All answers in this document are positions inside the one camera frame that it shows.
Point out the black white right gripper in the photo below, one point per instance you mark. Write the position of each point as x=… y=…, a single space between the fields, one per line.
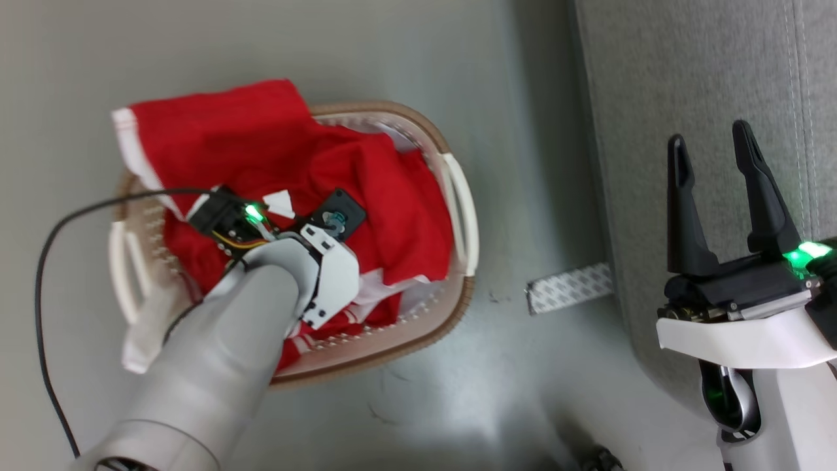
x=745 y=327

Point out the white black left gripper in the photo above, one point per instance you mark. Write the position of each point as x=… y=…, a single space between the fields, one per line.
x=337 y=275

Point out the red clothing with white trim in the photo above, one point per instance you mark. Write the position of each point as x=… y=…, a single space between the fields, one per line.
x=261 y=144

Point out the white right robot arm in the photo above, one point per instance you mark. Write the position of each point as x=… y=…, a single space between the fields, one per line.
x=791 y=418

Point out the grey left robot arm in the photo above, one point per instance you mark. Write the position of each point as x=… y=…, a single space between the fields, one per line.
x=209 y=366

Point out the dark robot base wheel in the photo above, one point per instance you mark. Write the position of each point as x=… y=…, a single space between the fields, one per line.
x=601 y=459

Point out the white brown-rimmed laundry basket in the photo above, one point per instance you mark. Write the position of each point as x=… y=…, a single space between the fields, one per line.
x=461 y=216

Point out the grey fabric sofa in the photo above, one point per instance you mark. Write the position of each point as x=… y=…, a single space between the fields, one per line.
x=693 y=85

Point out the white patterned tape strip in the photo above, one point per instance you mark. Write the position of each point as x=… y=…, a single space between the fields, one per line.
x=569 y=288

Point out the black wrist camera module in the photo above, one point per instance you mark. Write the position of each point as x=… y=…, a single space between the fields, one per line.
x=341 y=210

